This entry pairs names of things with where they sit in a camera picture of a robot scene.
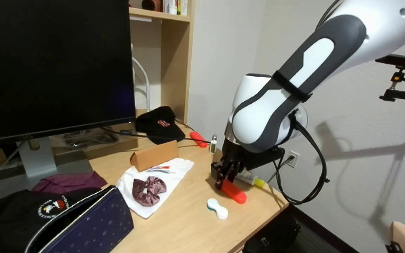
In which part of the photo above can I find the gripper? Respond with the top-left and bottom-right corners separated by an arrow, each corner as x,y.
211,137 -> 247,190

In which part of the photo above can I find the red oblong case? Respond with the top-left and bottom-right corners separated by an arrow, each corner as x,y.
189,131 -> 208,148
221,179 -> 248,205

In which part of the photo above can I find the brown round object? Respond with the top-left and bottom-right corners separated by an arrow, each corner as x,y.
141,0 -> 163,12

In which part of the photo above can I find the white tube with yellow cap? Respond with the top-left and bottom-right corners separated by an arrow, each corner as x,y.
235,171 -> 265,188

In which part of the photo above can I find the white and teal lens case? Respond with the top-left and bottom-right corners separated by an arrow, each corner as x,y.
206,198 -> 229,220

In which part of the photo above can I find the white cloth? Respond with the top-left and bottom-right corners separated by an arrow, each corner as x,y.
116,157 -> 195,219

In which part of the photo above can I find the small toothpaste tube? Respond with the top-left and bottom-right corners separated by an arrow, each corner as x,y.
146,166 -> 177,174

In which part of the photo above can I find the tan triangular glasses case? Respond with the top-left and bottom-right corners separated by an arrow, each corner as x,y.
130,140 -> 179,173

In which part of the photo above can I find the black bag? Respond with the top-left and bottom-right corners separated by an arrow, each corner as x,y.
243,210 -> 301,253

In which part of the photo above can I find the mauve velvet scrunchie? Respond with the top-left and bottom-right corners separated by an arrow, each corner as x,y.
132,176 -> 167,207

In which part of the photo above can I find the black cap with red logo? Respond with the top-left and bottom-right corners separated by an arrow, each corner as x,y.
135,106 -> 186,145

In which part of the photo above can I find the wooden shelf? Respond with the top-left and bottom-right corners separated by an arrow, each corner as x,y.
129,0 -> 196,124

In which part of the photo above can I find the white curved lamp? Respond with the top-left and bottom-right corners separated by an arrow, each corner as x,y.
131,43 -> 151,112

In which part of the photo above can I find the navy star pouch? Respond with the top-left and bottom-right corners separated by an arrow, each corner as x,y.
25,185 -> 135,253

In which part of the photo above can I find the purple cloth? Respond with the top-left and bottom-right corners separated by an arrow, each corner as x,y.
32,171 -> 108,193

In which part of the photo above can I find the row of bottles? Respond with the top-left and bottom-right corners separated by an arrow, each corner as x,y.
163,0 -> 188,16

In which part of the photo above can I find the black monitor on silver stand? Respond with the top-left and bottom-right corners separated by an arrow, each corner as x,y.
0,0 -> 136,206

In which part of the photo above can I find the black cap with round emblem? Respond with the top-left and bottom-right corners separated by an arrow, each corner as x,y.
0,188 -> 102,253

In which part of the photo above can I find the wall socket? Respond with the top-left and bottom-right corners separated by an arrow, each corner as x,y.
287,150 -> 300,169

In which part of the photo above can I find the camera on mount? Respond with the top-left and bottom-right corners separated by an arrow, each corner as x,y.
375,53 -> 405,103

